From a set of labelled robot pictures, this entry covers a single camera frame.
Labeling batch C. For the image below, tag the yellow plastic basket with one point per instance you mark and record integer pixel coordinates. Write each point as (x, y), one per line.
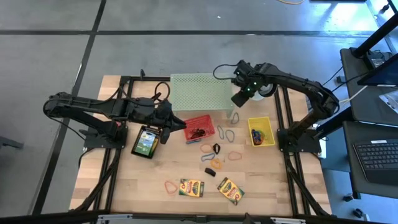
(267, 124)

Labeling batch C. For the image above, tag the black silicone wristband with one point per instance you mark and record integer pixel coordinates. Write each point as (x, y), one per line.
(197, 133)
(216, 153)

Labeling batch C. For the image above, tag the black aluminium table frame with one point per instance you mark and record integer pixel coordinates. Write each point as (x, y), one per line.
(146, 78)

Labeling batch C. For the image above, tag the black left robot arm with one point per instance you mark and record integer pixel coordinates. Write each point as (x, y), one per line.
(93, 104)

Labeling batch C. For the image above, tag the black power adapter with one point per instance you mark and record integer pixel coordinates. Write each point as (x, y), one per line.
(376, 60)

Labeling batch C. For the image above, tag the clear plastic sheet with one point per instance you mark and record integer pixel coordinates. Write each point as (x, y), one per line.
(391, 101)

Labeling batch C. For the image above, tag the black side desk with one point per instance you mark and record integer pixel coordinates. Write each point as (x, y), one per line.
(357, 102)
(349, 174)

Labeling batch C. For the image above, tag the red plastic basket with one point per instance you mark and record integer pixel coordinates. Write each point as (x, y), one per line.
(205, 119)

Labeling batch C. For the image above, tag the black stand pole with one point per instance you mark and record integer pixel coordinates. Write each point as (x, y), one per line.
(376, 35)

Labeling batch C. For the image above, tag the black frame crossbar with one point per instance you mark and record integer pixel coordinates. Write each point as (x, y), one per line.
(46, 217)

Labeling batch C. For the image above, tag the yellow silicone wristband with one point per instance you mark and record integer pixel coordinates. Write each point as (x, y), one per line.
(212, 165)

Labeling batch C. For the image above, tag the black plastic basket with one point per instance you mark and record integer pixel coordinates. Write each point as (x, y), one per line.
(151, 128)

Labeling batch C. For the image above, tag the grey furniture foot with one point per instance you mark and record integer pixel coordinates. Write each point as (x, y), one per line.
(9, 143)

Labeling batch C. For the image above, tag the Crayola crayon box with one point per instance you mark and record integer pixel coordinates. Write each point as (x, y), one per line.
(146, 143)
(230, 190)
(191, 188)

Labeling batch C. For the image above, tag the black desk caster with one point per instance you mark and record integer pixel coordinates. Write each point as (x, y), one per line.
(348, 197)
(358, 213)

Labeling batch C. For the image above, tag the silver metal bracket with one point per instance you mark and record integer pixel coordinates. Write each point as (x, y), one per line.
(287, 221)
(115, 219)

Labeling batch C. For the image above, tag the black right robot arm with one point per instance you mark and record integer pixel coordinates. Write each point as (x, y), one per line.
(295, 82)

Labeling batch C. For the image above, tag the small black block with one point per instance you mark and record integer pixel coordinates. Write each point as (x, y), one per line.
(210, 172)

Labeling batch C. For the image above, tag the black laptop keyboard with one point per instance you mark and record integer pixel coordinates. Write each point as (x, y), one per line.
(379, 158)

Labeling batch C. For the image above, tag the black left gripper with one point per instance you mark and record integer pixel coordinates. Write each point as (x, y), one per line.
(163, 115)

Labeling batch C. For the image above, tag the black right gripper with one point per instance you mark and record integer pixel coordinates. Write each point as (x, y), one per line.
(248, 77)

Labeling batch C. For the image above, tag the green perforated metal shelf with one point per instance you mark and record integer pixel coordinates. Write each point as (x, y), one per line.
(199, 93)

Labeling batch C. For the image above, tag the black monitor screen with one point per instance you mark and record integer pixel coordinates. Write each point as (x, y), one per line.
(382, 76)

